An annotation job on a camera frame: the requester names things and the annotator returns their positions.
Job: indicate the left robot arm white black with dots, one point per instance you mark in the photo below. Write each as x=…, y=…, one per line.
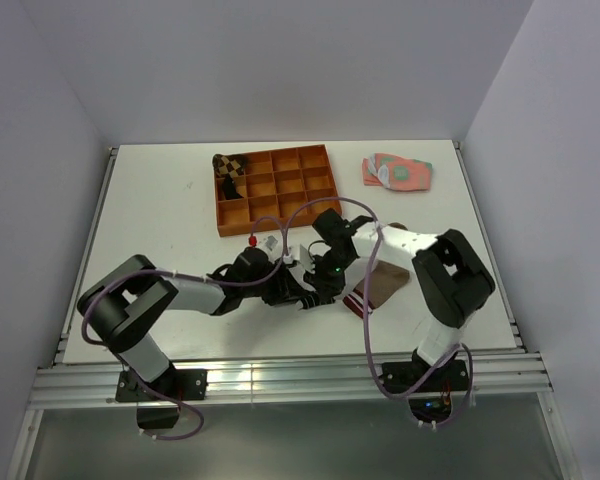
x=123, y=307

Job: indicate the aluminium rail frame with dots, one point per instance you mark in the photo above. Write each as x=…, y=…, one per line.
x=277, y=381

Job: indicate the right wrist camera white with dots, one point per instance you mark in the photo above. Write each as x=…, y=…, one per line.
x=299, y=255

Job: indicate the checkered brown rolled sock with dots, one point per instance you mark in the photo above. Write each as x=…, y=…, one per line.
x=227, y=168

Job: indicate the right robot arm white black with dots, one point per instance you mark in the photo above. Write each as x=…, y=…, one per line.
x=454, y=281

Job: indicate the pink green dotted sock pair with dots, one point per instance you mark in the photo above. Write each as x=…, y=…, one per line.
x=396, y=173

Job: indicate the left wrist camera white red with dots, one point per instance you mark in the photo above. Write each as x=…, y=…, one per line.
x=268, y=243

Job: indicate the orange compartment tray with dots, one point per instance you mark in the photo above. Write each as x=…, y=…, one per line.
x=293, y=184

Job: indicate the black white striped sock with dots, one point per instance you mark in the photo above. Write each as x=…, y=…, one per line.
x=312, y=300

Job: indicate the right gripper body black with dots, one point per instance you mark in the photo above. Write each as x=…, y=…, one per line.
x=330, y=271

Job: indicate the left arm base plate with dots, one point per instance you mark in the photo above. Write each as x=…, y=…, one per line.
x=180, y=384

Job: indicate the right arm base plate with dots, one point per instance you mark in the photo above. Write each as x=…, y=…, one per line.
x=399, y=377

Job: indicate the brown sock striped cuff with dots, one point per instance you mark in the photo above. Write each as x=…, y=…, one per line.
x=385, y=280

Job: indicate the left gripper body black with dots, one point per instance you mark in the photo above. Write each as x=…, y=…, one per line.
x=276, y=288

